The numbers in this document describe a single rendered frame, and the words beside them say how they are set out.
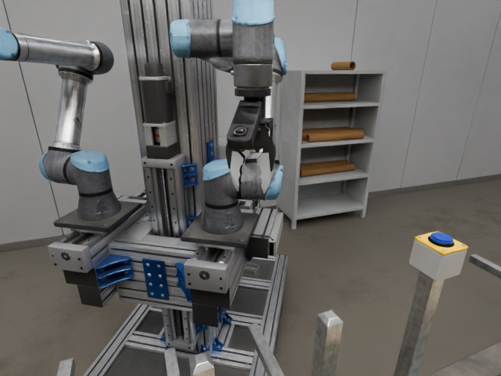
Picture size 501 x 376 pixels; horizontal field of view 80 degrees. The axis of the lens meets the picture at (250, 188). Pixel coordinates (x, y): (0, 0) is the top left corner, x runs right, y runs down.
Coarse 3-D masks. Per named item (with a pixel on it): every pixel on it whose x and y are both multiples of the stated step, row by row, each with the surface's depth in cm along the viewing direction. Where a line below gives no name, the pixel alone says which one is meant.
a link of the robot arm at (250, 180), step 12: (276, 48) 95; (276, 60) 96; (276, 72) 97; (276, 84) 99; (276, 96) 99; (276, 108) 100; (276, 120) 100; (252, 156) 97; (252, 168) 96; (276, 168) 97; (252, 180) 95; (276, 180) 94; (252, 192) 96; (276, 192) 95
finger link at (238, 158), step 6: (240, 150) 63; (234, 156) 62; (240, 156) 61; (234, 162) 62; (240, 162) 62; (234, 168) 63; (240, 168) 63; (234, 174) 63; (240, 174) 63; (234, 180) 64; (240, 180) 65; (240, 186) 65
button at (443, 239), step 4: (436, 232) 63; (432, 236) 62; (436, 236) 62; (440, 236) 62; (444, 236) 62; (448, 236) 62; (432, 240) 62; (436, 240) 61; (440, 240) 61; (444, 240) 60; (448, 240) 60; (452, 240) 61; (440, 244) 61; (444, 244) 60; (448, 244) 60
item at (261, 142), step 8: (248, 96) 56; (256, 96) 56; (264, 96) 62; (264, 104) 62; (264, 112) 63; (264, 120) 61; (272, 120) 64; (264, 128) 58; (272, 128) 65; (256, 136) 59; (264, 136) 58; (256, 144) 59; (264, 144) 59; (256, 152) 60
